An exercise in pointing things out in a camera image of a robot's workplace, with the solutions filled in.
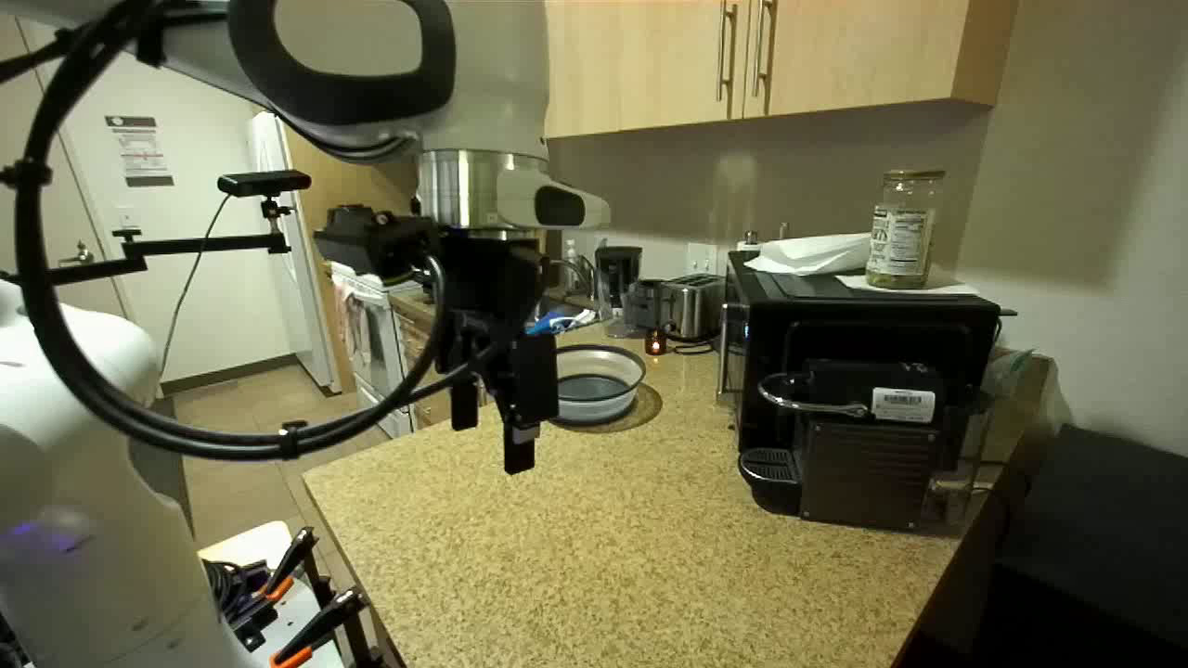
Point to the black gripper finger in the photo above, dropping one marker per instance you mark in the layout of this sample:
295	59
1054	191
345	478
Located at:
464	395
521	448

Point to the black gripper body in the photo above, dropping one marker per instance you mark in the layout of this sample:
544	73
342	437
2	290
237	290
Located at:
488	283

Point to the grey collapsible bowl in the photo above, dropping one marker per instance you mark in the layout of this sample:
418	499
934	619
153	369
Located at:
607	395

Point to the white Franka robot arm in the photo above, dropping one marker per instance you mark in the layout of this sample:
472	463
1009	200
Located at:
493	62

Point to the wooden base cabinet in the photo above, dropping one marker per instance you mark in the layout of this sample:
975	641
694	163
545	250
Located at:
431	409

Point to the blue item by sink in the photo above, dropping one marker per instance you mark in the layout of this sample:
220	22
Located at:
571	322

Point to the white stove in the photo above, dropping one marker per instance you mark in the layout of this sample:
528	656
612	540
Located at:
371	337

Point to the water filter pitcher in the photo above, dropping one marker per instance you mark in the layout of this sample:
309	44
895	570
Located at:
618	264

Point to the small copper pot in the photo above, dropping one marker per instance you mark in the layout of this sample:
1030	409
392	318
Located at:
653	343

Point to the white refrigerator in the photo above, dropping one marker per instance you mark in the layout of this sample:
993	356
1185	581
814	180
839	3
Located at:
303	322

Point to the metal pot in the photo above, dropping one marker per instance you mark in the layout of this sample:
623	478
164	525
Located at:
690	310

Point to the black capsule coffee machine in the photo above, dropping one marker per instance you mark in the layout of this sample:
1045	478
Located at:
865	478

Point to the black microwave oven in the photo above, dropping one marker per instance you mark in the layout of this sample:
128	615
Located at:
865	322

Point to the paper notice sheet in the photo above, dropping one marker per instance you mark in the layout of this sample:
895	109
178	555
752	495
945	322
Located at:
138	149

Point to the glass jar with label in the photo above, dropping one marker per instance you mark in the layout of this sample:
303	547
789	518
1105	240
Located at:
904	234

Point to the flat white paper sheet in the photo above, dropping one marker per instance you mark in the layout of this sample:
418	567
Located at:
952	287

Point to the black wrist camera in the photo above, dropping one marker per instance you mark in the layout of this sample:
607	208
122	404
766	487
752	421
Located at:
371	243

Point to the black external camera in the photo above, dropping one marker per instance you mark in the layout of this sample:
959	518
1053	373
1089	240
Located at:
263	184

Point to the wooden wall cabinet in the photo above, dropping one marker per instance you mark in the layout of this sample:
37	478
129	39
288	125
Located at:
644	62

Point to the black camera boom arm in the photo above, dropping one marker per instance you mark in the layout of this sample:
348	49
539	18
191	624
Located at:
198	243

